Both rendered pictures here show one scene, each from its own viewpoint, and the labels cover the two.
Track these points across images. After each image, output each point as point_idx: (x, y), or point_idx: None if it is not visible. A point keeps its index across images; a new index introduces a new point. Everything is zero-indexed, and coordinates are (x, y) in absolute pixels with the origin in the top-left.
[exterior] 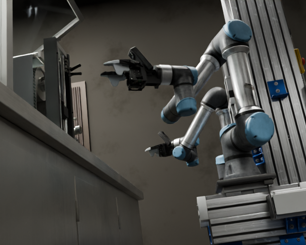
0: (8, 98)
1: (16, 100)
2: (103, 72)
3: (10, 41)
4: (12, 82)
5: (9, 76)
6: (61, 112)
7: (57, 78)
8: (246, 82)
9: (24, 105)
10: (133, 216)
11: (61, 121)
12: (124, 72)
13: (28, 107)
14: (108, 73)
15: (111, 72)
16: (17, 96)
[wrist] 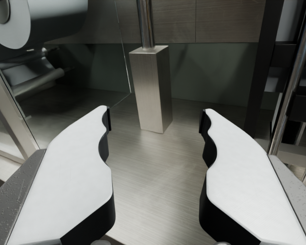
0: None
1: None
2: (201, 111)
3: (2, 116)
4: (22, 148)
5: (17, 144)
6: (284, 113)
7: (263, 25)
8: None
9: None
10: None
11: (278, 134)
12: (250, 243)
13: (2, 182)
14: (207, 129)
15: (205, 145)
16: None
